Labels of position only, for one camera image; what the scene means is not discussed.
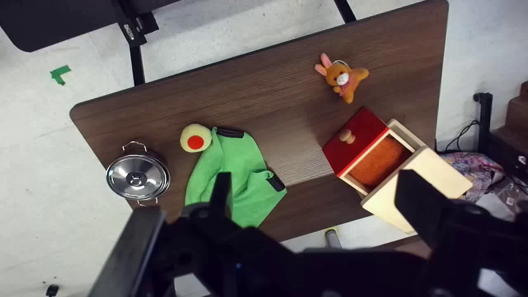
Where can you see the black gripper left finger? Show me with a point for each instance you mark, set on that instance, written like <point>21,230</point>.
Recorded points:
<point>222,192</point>

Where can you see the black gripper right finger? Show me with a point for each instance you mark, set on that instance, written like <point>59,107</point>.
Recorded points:
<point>423,199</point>

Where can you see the green towel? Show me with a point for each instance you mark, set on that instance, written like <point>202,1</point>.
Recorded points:
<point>242,168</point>

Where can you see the yellow ball with red dot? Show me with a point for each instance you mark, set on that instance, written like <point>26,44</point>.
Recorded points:
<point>195,138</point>

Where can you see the colourful patterned cloth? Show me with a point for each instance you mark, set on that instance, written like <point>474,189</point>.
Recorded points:
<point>479,171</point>

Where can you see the steel pot with lid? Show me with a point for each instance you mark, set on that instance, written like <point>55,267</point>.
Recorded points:
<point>138,177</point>

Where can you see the wooden box with red lid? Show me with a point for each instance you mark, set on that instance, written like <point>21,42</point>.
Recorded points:
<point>357,143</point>

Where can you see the brown wooden furniture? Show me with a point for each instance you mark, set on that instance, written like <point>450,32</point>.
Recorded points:
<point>514,126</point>

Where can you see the orange plush bunny toy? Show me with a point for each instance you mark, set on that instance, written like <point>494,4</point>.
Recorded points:
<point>344,78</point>

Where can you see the dark brown folding table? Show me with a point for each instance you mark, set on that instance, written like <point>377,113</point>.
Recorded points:
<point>138,60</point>

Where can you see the small black floor object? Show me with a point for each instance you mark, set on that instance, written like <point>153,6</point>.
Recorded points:
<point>52,290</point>

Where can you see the black workbench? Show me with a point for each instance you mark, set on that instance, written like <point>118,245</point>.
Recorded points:
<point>55,22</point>

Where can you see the gray metal post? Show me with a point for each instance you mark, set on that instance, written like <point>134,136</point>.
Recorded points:
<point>332,239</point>

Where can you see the black upright post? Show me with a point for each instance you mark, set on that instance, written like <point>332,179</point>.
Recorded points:
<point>484,118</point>

